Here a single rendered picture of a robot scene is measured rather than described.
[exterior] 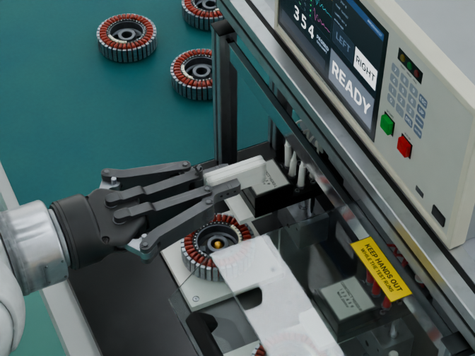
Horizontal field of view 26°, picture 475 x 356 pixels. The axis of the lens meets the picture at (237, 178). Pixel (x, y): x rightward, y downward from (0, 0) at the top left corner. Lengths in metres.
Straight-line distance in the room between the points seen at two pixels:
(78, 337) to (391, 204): 0.56
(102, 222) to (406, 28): 0.38
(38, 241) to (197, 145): 0.77
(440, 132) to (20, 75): 1.04
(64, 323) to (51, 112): 0.46
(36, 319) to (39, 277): 1.45
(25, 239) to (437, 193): 0.45
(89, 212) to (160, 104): 0.82
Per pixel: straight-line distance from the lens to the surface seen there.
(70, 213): 1.06
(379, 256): 1.22
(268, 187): 1.48
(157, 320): 1.52
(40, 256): 1.04
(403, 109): 1.16
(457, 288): 1.14
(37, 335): 2.48
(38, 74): 1.95
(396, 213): 1.20
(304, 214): 1.57
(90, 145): 1.79
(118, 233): 1.07
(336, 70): 1.29
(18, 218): 1.06
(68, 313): 1.57
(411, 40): 1.10
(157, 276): 1.57
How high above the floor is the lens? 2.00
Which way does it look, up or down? 47 degrees down
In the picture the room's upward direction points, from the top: straight up
